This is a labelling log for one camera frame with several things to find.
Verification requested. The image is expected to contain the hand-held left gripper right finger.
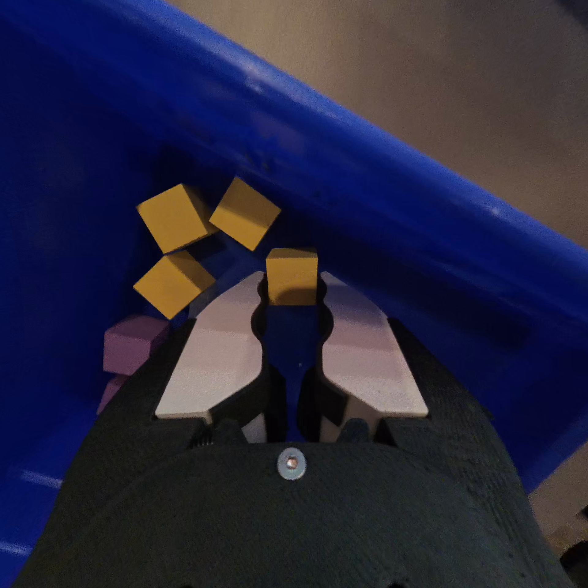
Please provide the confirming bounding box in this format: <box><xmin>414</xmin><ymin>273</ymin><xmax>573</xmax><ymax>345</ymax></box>
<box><xmin>318</xmin><ymin>271</ymin><xmax>430</xmax><ymax>419</ymax></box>

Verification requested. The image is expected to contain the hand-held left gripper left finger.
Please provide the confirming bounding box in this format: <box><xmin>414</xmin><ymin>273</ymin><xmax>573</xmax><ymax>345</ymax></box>
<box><xmin>155</xmin><ymin>271</ymin><xmax>269</xmax><ymax>420</ymax></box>

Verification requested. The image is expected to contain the purple wooden cube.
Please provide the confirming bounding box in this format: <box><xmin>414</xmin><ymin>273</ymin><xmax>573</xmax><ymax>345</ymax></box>
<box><xmin>103</xmin><ymin>315</ymin><xmax>171</xmax><ymax>375</ymax></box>
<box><xmin>96</xmin><ymin>374</ymin><xmax>128</xmax><ymax>414</ymax></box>

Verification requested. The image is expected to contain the yellow wooden cube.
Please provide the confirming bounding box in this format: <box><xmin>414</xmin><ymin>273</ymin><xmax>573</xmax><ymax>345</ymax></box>
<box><xmin>136</xmin><ymin>184</ymin><xmax>219</xmax><ymax>254</ymax></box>
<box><xmin>209</xmin><ymin>177</ymin><xmax>282</xmax><ymax>252</ymax></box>
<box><xmin>266</xmin><ymin>248</ymin><xmax>319</xmax><ymax>306</ymax></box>
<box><xmin>133</xmin><ymin>250</ymin><xmax>216</xmax><ymax>320</ymax></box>

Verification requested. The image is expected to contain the blue plastic bin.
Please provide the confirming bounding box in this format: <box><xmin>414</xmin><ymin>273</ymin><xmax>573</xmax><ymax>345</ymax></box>
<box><xmin>0</xmin><ymin>0</ymin><xmax>588</xmax><ymax>586</ymax></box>

